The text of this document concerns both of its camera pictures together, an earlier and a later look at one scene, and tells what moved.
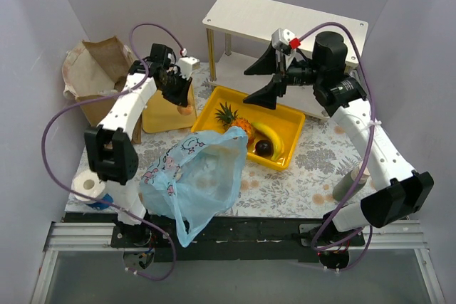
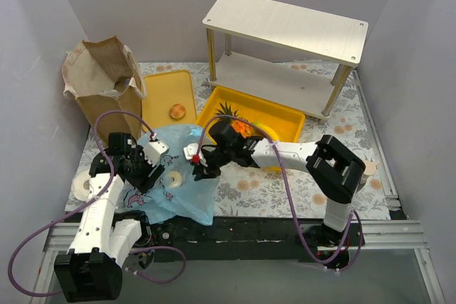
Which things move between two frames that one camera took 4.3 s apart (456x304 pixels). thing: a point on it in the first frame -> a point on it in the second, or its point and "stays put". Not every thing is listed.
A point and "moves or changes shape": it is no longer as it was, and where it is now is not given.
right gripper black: (280, 73) -> (209, 161)
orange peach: (185, 110) -> (177, 112)
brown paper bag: (95, 67) stays put
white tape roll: (87, 182) stays put
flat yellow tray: (159, 115) stays put
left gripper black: (174, 81) -> (143, 174)
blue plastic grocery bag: (197, 178) moves or changes shape
